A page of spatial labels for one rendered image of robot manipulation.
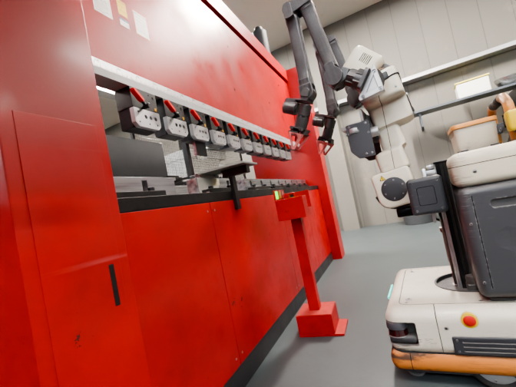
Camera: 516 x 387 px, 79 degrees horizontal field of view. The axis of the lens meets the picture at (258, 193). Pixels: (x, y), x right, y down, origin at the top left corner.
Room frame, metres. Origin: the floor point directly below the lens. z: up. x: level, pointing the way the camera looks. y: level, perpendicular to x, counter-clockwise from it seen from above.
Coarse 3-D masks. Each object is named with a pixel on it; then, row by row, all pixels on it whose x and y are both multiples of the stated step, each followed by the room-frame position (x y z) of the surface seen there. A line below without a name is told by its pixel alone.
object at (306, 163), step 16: (288, 80) 3.65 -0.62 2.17; (304, 144) 3.64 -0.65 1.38; (320, 144) 3.72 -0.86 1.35; (256, 160) 3.88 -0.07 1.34; (272, 160) 3.80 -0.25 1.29; (288, 160) 3.72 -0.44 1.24; (304, 160) 3.65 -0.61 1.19; (320, 160) 3.58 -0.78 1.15; (256, 176) 3.89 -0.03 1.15; (272, 176) 3.82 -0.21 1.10; (288, 176) 3.74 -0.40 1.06; (304, 176) 3.66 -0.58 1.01; (320, 176) 3.59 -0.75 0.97; (320, 192) 3.61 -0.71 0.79; (336, 224) 3.66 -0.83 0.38; (336, 240) 3.58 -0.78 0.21; (336, 256) 3.60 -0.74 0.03
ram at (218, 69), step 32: (128, 0) 1.30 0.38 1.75; (160, 0) 1.53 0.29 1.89; (192, 0) 1.84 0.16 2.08; (96, 32) 1.11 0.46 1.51; (128, 32) 1.26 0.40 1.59; (160, 32) 1.48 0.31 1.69; (192, 32) 1.76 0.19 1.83; (224, 32) 2.20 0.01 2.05; (128, 64) 1.23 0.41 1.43; (160, 64) 1.43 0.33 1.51; (192, 64) 1.70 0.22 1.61; (224, 64) 2.10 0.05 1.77; (256, 64) 2.74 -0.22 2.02; (160, 96) 1.39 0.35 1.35; (192, 96) 1.64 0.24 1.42; (224, 96) 2.00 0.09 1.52; (256, 96) 2.58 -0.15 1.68; (288, 96) 3.59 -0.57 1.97; (288, 128) 3.32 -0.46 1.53
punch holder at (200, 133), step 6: (186, 108) 1.58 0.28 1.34; (186, 114) 1.59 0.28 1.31; (198, 114) 1.66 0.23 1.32; (186, 120) 1.59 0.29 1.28; (192, 120) 1.59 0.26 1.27; (204, 120) 1.71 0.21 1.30; (192, 126) 1.58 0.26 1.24; (198, 126) 1.63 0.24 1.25; (204, 126) 1.69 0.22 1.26; (192, 132) 1.58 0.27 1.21; (198, 132) 1.62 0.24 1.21; (204, 132) 1.68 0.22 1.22; (186, 138) 1.60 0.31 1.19; (192, 138) 1.60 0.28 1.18; (198, 138) 1.61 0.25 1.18; (204, 138) 1.67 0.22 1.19
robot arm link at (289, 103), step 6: (306, 90) 1.32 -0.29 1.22; (300, 96) 1.34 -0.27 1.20; (306, 96) 1.32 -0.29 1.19; (288, 102) 1.39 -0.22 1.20; (294, 102) 1.38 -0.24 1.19; (306, 102) 1.38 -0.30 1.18; (312, 102) 1.39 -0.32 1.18; (288, 108) 1.39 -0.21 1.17; (294, 108) 1.38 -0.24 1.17; (294, 114) 1.40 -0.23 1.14
